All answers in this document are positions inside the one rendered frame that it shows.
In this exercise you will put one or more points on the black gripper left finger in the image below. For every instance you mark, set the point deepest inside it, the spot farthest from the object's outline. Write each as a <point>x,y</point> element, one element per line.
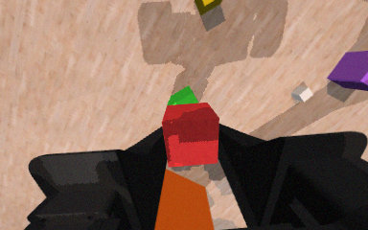
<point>137,173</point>

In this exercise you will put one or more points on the purple cube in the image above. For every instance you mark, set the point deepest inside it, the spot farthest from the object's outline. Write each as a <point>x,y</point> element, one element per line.
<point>351,71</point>

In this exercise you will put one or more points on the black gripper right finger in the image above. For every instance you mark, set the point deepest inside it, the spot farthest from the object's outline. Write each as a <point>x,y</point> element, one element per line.
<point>255,168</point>

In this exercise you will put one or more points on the yellow cube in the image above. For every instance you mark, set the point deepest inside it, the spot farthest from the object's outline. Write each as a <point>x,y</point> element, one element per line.
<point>206,5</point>

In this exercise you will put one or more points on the small white cube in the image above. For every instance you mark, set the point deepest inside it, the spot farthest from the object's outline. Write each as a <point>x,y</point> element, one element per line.
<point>301,93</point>

